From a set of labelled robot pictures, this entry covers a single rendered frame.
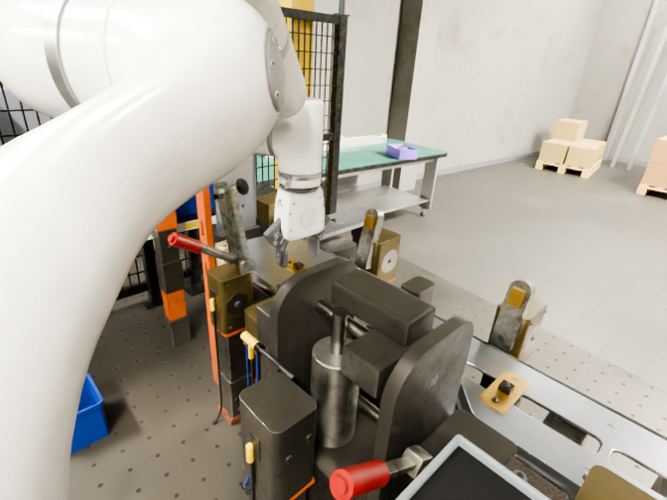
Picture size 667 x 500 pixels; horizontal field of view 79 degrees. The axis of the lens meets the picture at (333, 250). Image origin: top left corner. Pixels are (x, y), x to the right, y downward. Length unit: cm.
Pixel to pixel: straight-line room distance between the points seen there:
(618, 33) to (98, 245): 915
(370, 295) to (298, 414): 14
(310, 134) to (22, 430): 61
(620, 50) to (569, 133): 200
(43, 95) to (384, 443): 40
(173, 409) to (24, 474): 78
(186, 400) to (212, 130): 81
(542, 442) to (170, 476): 64
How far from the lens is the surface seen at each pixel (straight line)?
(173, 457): 93
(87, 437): 99
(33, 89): 38
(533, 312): 77
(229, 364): 85
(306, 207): 79
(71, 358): 26
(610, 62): 922
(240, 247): 74
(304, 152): 75
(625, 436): 68
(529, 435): 61
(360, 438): 59
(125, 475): 93
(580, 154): 720
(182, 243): 69
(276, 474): 49
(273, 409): 46
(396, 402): 37
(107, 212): 26
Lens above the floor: 142
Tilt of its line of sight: 25 degrees down
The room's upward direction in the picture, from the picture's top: 4 degrees clockwise
